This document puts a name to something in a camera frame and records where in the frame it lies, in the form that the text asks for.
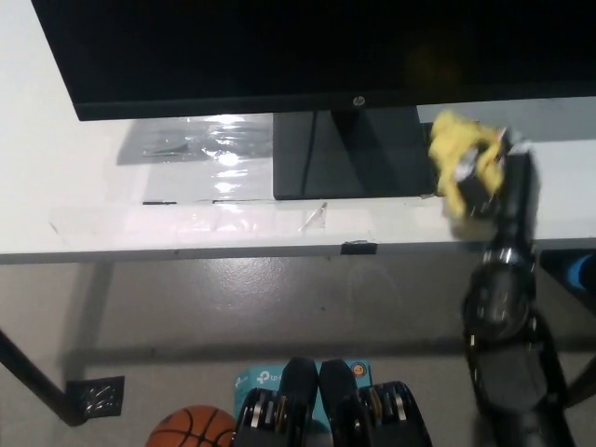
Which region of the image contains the clear glossy tape patch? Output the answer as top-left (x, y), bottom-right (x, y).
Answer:
top-left (115, 115), bottom-right (276, 206)

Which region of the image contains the blue round object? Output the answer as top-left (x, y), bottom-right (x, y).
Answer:
top-left (565, 257), bottom-right (596, 293)

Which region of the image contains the black floor tape square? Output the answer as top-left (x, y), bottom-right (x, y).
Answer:
top-left (64, 375), bottom-right (126, 417)

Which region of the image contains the small black tape piece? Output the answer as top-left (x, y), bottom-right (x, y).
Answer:
top-left (340, 240), bottom-right (377, 256)

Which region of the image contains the orange basketball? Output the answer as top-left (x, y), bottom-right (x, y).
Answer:
top-left (147, 405), bottom-right (237, 447)

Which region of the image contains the teal TP-Link box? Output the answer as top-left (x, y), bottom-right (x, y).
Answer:
top-left (231, 360), bottom-right (373, 427)

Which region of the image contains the black desk leg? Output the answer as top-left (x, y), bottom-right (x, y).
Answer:
top-left (565, 353), bottom-right (596, 411)
top-left (0, 328), bottom-right (88, 428)

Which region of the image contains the yellow microfibre cloth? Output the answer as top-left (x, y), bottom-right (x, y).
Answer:
top-left (427, 110), bottom-right (508, 238)

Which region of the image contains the black HP monitor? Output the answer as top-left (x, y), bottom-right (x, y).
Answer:
top-left (30, 0), bottom-right (596, 201)

